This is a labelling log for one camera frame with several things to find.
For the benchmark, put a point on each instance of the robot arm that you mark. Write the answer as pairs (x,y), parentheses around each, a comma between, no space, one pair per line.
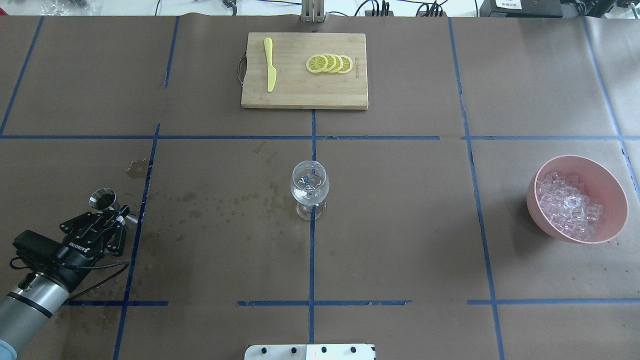
(25,310)

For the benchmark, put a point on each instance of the lemon slice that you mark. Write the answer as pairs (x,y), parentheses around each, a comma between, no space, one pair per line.
(330,62)
(317,64)
(340,64)
(347,64)

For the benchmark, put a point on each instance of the aluminium frame post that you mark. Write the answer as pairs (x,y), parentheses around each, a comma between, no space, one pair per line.
(313,11)

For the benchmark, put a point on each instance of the black device box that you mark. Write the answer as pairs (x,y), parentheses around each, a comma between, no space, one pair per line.
(520,9)

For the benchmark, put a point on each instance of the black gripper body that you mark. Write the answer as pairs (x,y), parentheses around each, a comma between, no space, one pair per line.
(70,255)

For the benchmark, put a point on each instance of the back lemon slice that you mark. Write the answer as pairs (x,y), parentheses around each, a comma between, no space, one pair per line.
(347,64)

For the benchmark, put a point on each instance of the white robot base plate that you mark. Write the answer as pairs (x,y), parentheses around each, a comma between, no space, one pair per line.
(326,351)

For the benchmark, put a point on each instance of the bamboo cutting board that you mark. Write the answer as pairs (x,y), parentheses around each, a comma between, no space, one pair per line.
(296,88)

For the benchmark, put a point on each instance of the yellow plastic knife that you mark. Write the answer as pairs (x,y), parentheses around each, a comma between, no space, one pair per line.
(268,45)

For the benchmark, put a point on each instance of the front lemon slice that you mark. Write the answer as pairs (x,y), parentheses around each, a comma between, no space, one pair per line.
(317,64)

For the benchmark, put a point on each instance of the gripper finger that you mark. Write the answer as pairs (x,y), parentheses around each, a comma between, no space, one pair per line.
(84,229)
(111,231)

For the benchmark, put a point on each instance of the clear wine glass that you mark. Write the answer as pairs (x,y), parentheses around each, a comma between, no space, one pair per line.
(310,186)

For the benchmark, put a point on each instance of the pile of ice cubes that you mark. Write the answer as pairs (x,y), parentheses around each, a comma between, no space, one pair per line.
(566,205)

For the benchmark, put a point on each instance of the pink bowl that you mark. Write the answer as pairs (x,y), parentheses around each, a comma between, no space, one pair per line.
(600,185)

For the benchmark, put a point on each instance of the steel double jigger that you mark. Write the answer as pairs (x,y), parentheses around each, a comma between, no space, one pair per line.
(105,201)

